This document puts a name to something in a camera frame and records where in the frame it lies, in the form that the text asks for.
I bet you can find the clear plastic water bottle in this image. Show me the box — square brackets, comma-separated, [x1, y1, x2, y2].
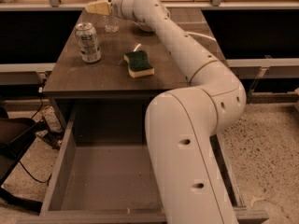
[97, 0, 121, 34]

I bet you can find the clear acrylic bracket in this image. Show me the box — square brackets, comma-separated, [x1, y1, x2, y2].
[247, 66, 269, 104]

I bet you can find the green and yellow sponge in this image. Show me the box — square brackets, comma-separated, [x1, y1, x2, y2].
[123, 50, 154, 78]

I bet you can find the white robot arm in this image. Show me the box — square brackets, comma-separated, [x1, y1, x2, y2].
[86, 0, 246, 224]

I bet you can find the grey cabinet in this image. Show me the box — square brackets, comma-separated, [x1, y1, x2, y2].
[43, 7, 240, 133]

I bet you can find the silver soda can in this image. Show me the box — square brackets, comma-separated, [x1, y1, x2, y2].
[75, 22, 101, 63]

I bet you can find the white paper bowl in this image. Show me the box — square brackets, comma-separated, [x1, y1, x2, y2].
[134, 7, 172, 34]

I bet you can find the black floor cable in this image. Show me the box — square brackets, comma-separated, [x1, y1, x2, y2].
[18, 77, 52, 187]

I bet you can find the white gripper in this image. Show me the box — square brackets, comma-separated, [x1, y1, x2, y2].
[85, 0, 135, 20]

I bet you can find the black chair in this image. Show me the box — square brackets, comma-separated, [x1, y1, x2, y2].
[0, 107, 42, 213]

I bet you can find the open grey top drawer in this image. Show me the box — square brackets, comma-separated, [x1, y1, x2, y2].
[17, 103, 269, 224]

